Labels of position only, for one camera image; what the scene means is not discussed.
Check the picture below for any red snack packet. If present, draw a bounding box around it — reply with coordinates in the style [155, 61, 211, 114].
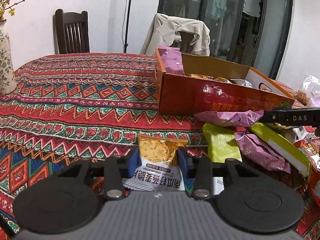
[294, 138, 319, 205]

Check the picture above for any long green snack bar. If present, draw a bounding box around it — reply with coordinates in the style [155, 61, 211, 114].
[250, 122, 310, 177]

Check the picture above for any pink snack pack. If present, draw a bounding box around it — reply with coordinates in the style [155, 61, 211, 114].
[194, 110, 264, 127]
[234, 132, 291, 174]
[158, 46, 184, 75]

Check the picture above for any green white protein bar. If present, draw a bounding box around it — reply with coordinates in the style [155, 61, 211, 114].
[202, 124, 242, 163]

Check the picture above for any white orange cracker packet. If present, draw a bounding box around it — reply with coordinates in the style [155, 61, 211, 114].
[123, 134, 188, 191]

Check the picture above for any orange cardboard snack box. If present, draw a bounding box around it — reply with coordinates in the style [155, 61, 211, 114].
[156, 50, 295, 116]

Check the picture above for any silver cracker packet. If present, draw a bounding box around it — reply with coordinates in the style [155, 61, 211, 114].
[275, 123, 308, 144]

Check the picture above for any clear plastic bag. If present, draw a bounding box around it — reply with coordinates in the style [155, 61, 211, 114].
[293, 75, 320, 108]

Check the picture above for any patterned red tablecloth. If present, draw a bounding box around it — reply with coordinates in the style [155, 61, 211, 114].
[0, 52, 320, 240]

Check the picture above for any dark glass sliding door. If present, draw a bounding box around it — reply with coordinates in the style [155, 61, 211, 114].
[158, 0, 293, 79]

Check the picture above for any small floral ceramic vase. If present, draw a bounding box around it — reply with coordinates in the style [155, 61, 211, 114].
[0, 20, 17, 96]

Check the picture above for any chair with beige jacket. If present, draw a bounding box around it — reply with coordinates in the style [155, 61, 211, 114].
[140, 13, 210, 56]

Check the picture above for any black floor lamp stand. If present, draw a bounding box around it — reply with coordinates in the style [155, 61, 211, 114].
[122, 0, 132, 53]

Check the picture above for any dark wooden chair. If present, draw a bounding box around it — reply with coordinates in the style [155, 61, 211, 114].
[54, 9, 89, 54]

